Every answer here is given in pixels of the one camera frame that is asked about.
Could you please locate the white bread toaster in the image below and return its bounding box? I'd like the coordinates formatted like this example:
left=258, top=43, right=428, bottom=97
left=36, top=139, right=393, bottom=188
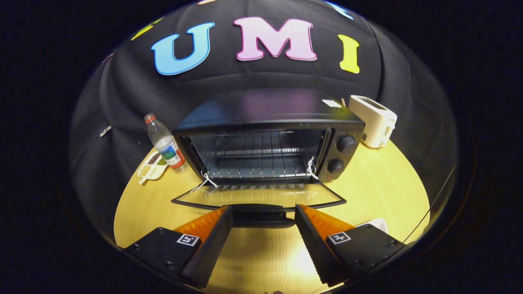
left=348, top=95, right=398, bottom=149

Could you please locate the clear plastic water bottle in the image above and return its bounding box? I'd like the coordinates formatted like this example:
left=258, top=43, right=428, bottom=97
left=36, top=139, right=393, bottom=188
left=143, top=113, right=189, bottom=173

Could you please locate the black toaster oven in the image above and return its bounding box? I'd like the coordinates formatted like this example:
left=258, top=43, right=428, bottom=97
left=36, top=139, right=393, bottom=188
left=171, top=88, right=367, bottom=229

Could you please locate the black backdrop cloth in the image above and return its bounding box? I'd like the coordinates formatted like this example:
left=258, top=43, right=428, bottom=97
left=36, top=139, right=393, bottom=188
left=69, top=0, right=458, bottom=245

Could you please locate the white dish with beans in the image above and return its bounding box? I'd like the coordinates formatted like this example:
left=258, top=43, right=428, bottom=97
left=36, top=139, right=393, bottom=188
left=137, top=151, right=168, bottom=185

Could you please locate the white square tray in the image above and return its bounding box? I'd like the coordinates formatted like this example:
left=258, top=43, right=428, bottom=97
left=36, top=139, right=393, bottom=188
left=356, top=218, right=389, bottom=234

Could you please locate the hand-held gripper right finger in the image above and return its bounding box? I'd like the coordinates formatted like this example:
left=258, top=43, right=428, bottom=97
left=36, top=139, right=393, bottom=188
left=295, top=204, right=407, bottom=287

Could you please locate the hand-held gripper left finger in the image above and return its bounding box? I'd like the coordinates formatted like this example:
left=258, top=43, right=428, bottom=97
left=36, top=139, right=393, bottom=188
left=123, top=205, right=235, bottom=290

